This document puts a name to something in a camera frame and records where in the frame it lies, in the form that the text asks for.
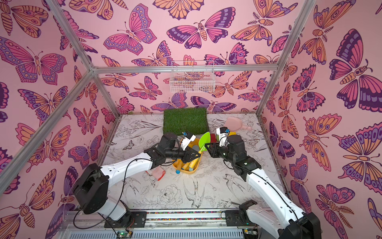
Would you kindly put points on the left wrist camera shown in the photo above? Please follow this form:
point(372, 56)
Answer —
point(188, 137)

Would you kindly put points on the green trowel yellow handle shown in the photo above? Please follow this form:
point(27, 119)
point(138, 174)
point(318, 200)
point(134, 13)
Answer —
point(199, 143)

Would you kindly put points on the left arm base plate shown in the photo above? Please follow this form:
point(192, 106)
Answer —
point(132, 219)

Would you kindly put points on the artificial grass mat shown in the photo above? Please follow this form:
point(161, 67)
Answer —
point(192, 120)

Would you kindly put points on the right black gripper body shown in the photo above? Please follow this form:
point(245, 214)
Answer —
point(216, 149)

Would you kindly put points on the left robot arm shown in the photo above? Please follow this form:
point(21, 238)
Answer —
point(91, 189)

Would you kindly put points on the yellow plastic storage box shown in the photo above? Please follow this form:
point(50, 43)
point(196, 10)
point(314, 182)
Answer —
point(178, 160)

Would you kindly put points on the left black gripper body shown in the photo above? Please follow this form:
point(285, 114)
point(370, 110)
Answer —
point(176, 153)

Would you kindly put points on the aluminium frame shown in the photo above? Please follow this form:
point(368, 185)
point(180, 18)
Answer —
point(49, 62)

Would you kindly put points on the white wire basket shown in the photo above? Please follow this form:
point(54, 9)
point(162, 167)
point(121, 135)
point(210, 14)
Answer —
point(192, 77)

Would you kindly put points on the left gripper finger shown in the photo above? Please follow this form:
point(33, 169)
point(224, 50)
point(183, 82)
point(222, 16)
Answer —
point(190, 157)
point(190, 150)

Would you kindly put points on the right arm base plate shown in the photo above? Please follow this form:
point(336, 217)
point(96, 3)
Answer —
point(239, 217)

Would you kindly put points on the pink plastic dustpan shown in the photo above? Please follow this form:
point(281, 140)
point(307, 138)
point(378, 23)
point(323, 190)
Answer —
point(236, 124)

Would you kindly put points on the red white garden glove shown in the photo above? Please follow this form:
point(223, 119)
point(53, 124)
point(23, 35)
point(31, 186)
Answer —
point(158, 173)

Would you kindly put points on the red shovel wooden handle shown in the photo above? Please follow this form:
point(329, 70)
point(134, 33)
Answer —
point(213, 138)

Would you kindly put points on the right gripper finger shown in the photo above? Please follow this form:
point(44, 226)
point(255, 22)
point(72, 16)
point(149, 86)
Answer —
point(214, 153)
point(211, 147)

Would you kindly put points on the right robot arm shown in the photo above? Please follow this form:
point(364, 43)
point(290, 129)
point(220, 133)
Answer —
point(285, 220)

